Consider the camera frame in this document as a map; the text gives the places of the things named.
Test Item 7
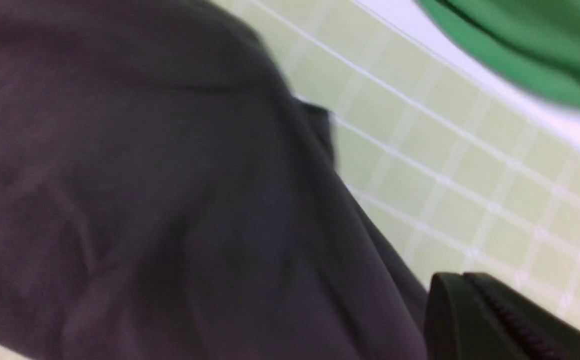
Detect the dark gray long-sleeved shirt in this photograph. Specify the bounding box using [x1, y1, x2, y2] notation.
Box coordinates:
[0, 0, 428, 360]

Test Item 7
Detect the green backdrop cloth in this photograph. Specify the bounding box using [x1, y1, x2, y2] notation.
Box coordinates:
[418, 0, 580, 110]

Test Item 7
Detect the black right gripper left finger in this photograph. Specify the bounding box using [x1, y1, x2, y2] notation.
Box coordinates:
[424, 272, 540, 360]

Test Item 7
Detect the light green checkered tablecloth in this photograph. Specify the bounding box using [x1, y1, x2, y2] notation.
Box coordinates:
[0, 0, 580, 360]

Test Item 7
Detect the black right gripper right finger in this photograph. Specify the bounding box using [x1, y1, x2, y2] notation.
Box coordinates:
[463, 272, 580, 360]

